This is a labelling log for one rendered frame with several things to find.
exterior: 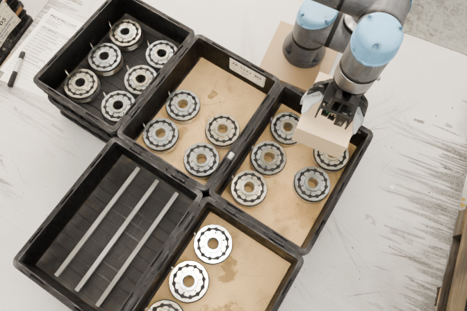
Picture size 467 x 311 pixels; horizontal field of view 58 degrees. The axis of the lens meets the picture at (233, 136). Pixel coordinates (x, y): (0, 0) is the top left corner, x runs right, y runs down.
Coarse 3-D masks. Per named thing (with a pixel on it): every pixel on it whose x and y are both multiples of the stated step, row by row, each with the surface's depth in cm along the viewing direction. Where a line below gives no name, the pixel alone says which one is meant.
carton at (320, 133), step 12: (312, 108) 97; (300, 120) 96; (312, 120) 96; (324, 120) 96; (300, 132) 96; (312, 132) 95; (324, 132) 95; (336, 132) 95; (348, 132) 95; (312, 144) 100; (324, 144) 97; (336, 144) 94; (336, 156) 100
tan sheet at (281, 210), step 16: (288, 128) 127; (256, 144) 125; (352, 144) 126; (288, 160) 123; (304, 160) 124; (288, 176) 122; (336, 176) 122; (224, 192) 119; (272, 192) 120; (288, 192) 120; (240, 208) 118; (256, 208) 118; (272, 208) 118; (288, 208) 118; (304, 208) 118; (320, 208) 119; (272, 224) 116; (288, 224) 117; (304, 224) 117
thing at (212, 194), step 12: (288, 84) 121; (276, 96) 120; (264, 108) 118; (252, 132) 116; (240, 144) 114; (360, 156) 114; (228, 168) 112; (216, 180) 110; (348, 180) 111; (336, 192) 110; (228, 204) 108; (324, 216) 108; (264, 228) 106; (288, 240) 105; (312, 240) 105; (300, 252) 104
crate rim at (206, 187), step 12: (204, 36) 126; (216, 48) 125; (180, 60) 123; (240, 60) 124; (168, 72) 122; (264, 72) 123; (156, 84) 120; (276, 84) 121; (132, 120) 116; (252, 120) 117; (120, 132) 114; (132, 144) 113; (156, 156) 112; (168, 168) 111; (216, 168) 111; (192, 180) 110
